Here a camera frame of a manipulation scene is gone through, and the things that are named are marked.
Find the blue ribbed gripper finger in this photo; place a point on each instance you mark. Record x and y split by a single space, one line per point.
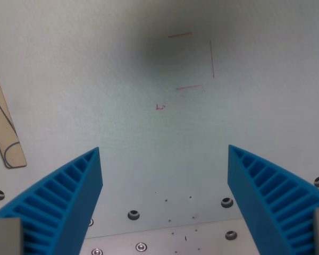
265 202
69 202

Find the shiny silver screw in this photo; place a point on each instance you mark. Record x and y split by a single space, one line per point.
96 251
141 247
90 222

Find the wooden strip with blue line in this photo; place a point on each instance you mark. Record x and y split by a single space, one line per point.
1 125

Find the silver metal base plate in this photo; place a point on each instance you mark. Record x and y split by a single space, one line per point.
162 239

